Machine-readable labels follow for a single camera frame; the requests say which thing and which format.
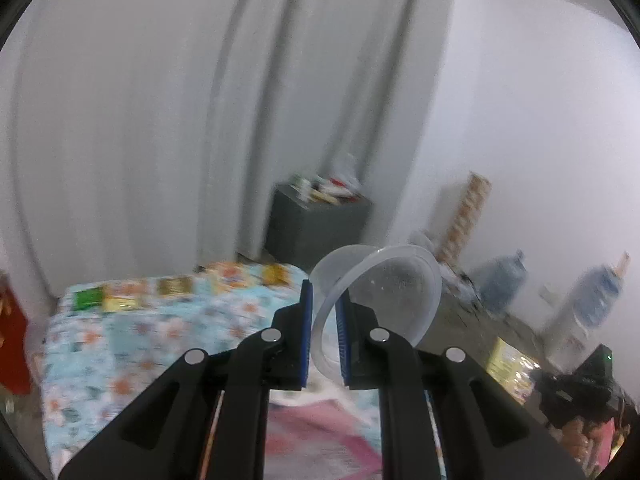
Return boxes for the red gift bag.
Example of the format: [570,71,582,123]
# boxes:
[0,272,34,397]

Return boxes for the pile of bags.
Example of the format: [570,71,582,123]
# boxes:
[409,230,483,306]

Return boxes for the orange white snack packet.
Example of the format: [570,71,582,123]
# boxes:
[206,261,256,291]

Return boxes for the green snack packet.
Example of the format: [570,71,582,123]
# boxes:
[72,287,104,312]

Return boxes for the blue water jug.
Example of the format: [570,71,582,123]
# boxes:
[472,250,530,317]

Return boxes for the grey cabinet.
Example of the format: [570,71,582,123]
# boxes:
[264,183,373,272]

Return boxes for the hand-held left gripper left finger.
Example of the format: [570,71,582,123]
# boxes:
[59,280,315,480]

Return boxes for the patterned cardboard box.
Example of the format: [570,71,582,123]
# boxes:
[436,171,493,263]

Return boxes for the pink cloth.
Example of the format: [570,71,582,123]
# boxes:
[262,395,383,480]

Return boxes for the clear plastic container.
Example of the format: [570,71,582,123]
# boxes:
[309,243,444,377]

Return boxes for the clutter of small bottles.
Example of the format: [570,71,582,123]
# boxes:
[291,152,362,206]

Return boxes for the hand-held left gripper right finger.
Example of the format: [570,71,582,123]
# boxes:
[336,295,588,480]

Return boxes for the crumpled gold snack packet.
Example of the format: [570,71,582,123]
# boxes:
[261,264,293,287]

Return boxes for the person's right hand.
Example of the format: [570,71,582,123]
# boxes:
[560,416,621,467]

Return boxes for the white board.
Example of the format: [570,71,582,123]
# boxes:
[425,182,463,251]

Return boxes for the yellow green package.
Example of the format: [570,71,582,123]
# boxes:
[484,337,543,405]

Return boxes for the water dispenser with jug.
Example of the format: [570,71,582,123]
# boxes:
[544,251,632,368]

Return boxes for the yellow gold snack packet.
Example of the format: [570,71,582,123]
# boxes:
[102,294,146,313]

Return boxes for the dark gold snack packet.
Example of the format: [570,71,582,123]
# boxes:
[156,276,195,297]

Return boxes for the white curtain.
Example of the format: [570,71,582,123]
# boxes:
[10,0,458,306]

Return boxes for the floral blue tablecloth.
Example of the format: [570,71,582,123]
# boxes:
[42,260,446,480]

